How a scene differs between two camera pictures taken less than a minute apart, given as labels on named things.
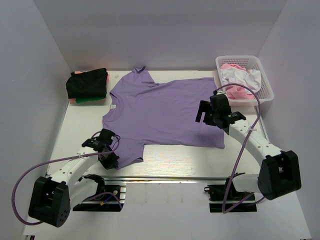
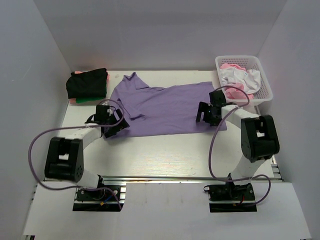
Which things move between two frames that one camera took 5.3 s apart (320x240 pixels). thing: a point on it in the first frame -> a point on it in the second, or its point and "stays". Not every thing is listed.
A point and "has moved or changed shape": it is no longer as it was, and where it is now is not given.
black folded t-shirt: x=92 y=84 stays
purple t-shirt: x=159 y=113 has moved or changed shape
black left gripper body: x=110 y=160 -> x=116 y=128
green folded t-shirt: x=84 y=99 stays
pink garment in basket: x=234 y=92 stays
